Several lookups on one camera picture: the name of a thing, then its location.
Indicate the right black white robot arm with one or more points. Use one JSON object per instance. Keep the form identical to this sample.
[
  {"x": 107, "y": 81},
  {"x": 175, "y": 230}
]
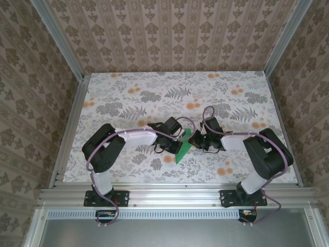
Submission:
[{"x": 270, "y": 159}]

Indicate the black power connector box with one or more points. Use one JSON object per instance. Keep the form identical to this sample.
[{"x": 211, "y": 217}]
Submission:
[
  {"x": 102, "y": 217},
  {"x": 250, "y": 218}
]

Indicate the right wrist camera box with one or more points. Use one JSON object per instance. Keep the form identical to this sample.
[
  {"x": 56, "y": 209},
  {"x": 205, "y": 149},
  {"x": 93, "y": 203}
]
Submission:
[{"x": 212, "y": 124}]

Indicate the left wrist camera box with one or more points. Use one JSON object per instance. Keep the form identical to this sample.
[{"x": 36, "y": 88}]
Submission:
[{"x": 172, "y": 124}]

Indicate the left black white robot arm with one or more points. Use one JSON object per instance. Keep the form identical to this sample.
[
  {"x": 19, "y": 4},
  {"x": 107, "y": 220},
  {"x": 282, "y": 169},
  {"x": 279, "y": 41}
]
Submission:
[{"x": 102, "y": 154}]

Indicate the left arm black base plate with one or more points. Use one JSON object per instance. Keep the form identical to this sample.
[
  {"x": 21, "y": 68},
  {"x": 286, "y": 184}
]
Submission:
[{"x": 123, "y": 198}]

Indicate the aluminium table side rail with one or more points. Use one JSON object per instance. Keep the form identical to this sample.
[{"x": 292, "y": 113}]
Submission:
[
  {"x": 281, "y": 115},
  {"x": 75, "y": 115}
]

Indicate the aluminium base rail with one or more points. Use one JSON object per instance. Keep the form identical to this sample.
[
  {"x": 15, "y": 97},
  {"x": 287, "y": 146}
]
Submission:
[{"x": 174, "y": 196}]

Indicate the aluminium frame post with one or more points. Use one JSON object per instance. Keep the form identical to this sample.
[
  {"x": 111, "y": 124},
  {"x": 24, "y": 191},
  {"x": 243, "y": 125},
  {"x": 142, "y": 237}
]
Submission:
[
  {"x": 61, "y": 38},
  {"x": 283, "y": 38}
]

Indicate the green paper sheet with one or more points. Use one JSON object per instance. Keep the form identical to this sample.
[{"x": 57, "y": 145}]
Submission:
[{"x": 185, "y": 148}]

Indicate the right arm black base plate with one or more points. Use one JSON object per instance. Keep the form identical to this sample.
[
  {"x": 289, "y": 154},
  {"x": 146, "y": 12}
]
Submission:
[{"x": 226, "y": 198}]

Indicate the floral table cover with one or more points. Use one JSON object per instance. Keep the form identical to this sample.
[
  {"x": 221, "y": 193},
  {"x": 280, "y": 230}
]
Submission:
[{"x": 154, "y": 85}]

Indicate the grey metal panel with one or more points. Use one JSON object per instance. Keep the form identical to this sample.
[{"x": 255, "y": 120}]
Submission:
[{"x": 167, "y": 234}]

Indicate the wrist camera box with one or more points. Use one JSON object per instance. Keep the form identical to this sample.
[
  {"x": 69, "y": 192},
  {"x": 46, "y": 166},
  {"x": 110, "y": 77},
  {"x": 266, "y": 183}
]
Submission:
[
  {"x": 212, "y": 124},
  {"x": 172, "y": 124}
]

